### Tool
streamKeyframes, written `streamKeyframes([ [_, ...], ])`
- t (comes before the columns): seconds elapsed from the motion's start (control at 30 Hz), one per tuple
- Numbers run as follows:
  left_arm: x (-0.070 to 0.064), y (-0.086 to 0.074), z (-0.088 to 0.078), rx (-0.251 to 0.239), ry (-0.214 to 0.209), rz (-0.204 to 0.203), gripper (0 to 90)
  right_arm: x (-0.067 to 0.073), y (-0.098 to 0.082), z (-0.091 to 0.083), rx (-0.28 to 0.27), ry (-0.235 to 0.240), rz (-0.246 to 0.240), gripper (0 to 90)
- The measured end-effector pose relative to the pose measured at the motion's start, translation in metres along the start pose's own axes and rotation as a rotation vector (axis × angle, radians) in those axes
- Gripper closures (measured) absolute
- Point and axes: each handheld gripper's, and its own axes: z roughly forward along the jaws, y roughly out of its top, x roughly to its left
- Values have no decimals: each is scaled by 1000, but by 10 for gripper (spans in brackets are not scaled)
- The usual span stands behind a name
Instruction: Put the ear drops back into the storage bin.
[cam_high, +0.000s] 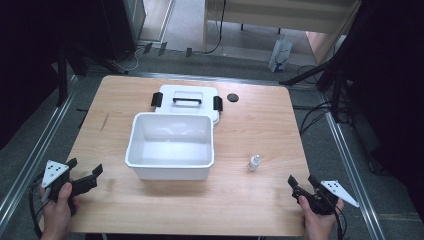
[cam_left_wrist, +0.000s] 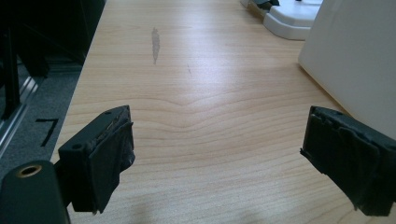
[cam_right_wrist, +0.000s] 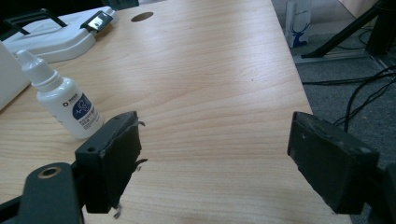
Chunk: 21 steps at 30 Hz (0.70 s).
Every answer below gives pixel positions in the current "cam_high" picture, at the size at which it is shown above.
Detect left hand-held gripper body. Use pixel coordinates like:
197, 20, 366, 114
41, 160, 98, 217

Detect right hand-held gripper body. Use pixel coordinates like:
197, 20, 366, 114
291, 180, 361, 216

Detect small white dropper bottle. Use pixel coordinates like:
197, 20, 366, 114
246, 154, 262, 173

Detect white plastic storage box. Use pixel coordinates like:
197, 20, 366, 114
124, 111, 215, 181

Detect person's right hand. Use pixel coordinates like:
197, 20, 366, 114
297, 194, 345, 240

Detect person's left hand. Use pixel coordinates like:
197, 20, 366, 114
39, 182, 80, 240

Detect black metal stand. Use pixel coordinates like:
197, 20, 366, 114
55, 41, 129, 108
279, 0, 371, 124

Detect white and blue paper bag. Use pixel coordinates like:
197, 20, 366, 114
267, 37, 294, 73

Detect dark cabinet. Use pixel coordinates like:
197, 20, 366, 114
99, 0, 148, 62

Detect light wooden furniture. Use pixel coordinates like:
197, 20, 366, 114
202, 0, 363, 65

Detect metal floor rail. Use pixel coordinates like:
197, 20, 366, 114
0, 74, 80, 232
319, 92, 388, 240

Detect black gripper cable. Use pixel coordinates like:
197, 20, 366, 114
28, 171, 52, 240
333, 203, 349, 240

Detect black floor cables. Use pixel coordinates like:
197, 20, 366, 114
292, 64, 355, 136

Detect white lid with black handle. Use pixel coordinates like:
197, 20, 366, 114
150, 84, 224, 127

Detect white floor cable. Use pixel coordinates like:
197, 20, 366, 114
114, 46, 142, 73

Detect hanging black cable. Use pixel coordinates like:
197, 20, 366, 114
201, 0, 228, 55

